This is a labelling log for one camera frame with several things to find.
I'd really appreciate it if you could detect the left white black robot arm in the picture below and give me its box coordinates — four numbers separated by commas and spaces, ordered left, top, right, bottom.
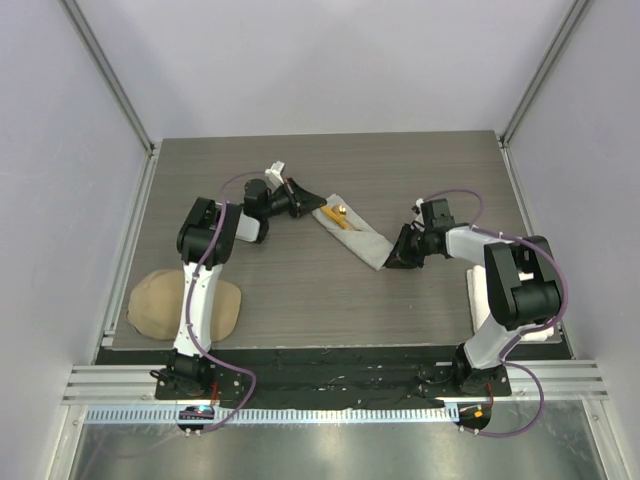
158, 178, 327, 399

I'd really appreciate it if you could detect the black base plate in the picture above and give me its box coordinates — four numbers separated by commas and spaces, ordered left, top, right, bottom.
150, 346, 512, 410

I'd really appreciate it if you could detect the aluminium frame post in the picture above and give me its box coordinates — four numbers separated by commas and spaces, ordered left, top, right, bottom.
499, 0, 593, 149
59, 0, 156, 156

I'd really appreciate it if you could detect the left aluminium frame post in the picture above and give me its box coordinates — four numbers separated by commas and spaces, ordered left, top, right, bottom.
59, 0, 156, 156

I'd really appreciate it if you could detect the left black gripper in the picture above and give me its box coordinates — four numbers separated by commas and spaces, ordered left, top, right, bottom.
263, 179, 327, 220

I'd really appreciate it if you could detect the green handled gold utensil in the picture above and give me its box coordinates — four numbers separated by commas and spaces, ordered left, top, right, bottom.
331, 204, 358, 231

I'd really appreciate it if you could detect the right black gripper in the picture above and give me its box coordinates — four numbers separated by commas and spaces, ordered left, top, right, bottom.
383, 223, 434, 270

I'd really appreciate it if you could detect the grey cloth napkin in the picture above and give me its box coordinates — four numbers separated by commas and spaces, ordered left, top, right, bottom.
312, 194, 393, 271

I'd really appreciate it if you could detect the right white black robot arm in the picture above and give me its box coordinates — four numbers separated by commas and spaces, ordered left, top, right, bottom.
384, 224, 567, 395

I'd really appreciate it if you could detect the right aluminium frame post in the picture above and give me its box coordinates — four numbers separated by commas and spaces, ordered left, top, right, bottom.
499, 0, 593, 149

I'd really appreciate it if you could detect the white folded towel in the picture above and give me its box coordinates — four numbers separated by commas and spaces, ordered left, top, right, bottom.
466, 265, 561, 343

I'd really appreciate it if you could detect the white slotted cable duct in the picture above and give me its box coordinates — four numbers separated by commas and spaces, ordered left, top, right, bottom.
84, 404, 459, 425

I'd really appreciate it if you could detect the beige cap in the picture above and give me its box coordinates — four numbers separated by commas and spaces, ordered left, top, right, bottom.
126, 269, 242, 342

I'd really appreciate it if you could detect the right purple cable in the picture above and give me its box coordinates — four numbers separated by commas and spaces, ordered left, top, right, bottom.
424, 188, 571, 439

